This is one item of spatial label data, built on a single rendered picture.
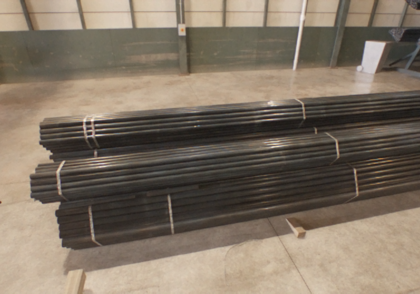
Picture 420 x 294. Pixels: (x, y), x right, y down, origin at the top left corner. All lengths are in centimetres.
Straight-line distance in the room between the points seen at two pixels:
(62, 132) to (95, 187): 67
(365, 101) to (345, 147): 82
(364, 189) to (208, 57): 726
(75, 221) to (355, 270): 238
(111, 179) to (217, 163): 89
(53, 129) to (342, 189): 283
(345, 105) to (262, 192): 145
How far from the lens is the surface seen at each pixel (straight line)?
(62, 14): 933
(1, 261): 296
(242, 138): 266
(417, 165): 350
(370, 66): 1111
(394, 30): 1110
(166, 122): 240
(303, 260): 247
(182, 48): 874
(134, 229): 226
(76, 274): 225
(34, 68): 969
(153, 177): 210
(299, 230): 261
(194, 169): 210
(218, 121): 245
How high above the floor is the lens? 189
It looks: 29 degrees down
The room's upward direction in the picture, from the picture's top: straight up
